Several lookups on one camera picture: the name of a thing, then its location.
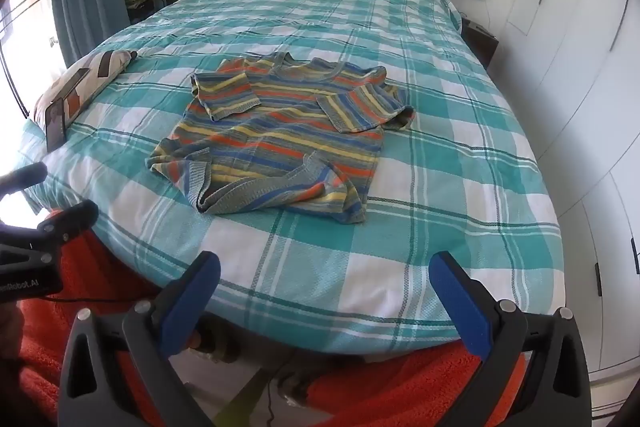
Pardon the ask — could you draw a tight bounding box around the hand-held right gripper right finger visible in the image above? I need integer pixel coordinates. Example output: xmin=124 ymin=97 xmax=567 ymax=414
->
xmin=429 ymin=251 xmax=594 ymax=427

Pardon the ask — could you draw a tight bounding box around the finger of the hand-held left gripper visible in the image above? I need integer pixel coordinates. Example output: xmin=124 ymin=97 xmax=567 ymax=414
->
xmin=39 ymin=200 xmax=100 ymax=245
xmin=0 ymin=162 xmax=49 ymax=198

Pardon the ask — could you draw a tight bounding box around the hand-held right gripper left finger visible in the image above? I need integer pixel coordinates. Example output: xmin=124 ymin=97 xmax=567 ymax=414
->
xmin=57 ymin=250 xmax=222 ymax=427

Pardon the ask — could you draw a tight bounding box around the striped knit sweater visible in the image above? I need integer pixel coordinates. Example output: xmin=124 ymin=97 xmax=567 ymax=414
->
xmin=146 ymin=52 xmax=417 ymax=226

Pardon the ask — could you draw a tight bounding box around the orange fuzzy cloth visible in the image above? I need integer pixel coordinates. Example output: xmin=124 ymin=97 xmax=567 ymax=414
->
xmin=15 ymin=227 xmax=531 ymax=427

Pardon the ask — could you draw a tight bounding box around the patterned beige pillow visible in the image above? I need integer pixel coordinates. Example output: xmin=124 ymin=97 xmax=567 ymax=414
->
xmin=32 ymin=49 xmax=138 ymax=154

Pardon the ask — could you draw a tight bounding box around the teal checked blanket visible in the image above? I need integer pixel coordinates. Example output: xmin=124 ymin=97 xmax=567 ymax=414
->
xmin=17 ymin=0 xmax=566 ymax=355

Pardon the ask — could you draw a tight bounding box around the window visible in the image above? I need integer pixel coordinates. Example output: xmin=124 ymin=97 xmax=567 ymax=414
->
xmin=0 ymin=0 xmax=68 ymax=128

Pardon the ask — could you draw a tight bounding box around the dark bedside table with clutter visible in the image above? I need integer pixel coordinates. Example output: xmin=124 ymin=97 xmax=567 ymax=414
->
xmin=125 ymin=0 xmax=191 ymax=25

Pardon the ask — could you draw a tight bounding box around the dark wooden bedside table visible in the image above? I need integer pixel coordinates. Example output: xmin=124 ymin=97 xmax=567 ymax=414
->
xmin=459 ymin=13 xmax=501 ymax=70

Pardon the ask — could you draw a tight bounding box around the white wardrobe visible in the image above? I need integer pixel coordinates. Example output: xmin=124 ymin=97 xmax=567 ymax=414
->
xmin=502 ymin=0 xmax=640 ymax=388

